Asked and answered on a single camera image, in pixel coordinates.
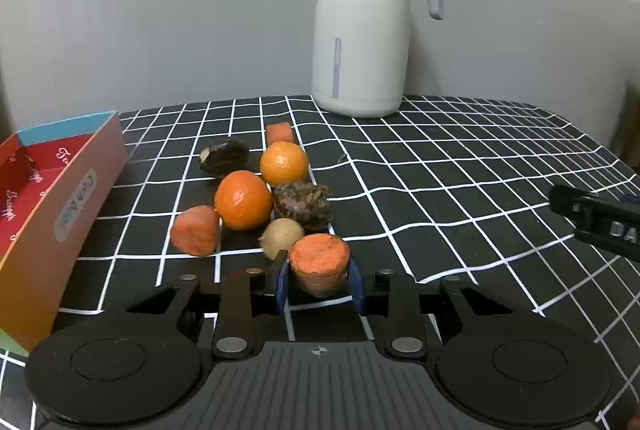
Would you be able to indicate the brown mottled round fruit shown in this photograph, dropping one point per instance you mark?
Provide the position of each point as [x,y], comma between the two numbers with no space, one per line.
[301,206]

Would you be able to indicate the black white checked tablecloth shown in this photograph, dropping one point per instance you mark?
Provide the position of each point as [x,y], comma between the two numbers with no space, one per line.
[450,190]

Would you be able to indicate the deep orange mandarin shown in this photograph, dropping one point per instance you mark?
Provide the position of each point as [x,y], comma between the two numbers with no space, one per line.
[243,201]

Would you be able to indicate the cream and grey thermos jug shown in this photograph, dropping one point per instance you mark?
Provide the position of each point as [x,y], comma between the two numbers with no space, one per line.
[360,35]

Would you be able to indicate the red and orange cardboard box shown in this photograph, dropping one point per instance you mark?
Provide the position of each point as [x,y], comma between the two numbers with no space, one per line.
[55,190]

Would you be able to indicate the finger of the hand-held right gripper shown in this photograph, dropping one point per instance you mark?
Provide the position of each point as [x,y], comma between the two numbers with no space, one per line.
[562,201]

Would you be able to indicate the dark fruit with pale end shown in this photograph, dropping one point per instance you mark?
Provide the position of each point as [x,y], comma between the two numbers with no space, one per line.
[225,158]

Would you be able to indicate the light orange mandarin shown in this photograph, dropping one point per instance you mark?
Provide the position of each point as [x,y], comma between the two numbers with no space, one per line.
[284,163]

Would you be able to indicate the tapered carrot chunk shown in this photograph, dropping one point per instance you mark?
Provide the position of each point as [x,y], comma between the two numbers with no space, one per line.
[195,231]

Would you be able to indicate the beige round fruit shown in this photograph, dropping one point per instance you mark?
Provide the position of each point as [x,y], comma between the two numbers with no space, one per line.
[279,237]

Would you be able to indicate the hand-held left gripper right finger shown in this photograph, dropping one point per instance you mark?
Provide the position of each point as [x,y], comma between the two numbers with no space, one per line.
[356,286]

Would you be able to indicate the small carrot slice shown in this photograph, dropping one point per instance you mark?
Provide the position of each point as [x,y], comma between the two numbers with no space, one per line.
[279,134]

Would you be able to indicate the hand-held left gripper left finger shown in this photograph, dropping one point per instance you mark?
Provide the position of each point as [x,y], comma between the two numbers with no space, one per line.
[281,284]

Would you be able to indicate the thick carrot chunk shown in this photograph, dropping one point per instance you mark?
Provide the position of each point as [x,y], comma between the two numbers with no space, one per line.
[320,260]

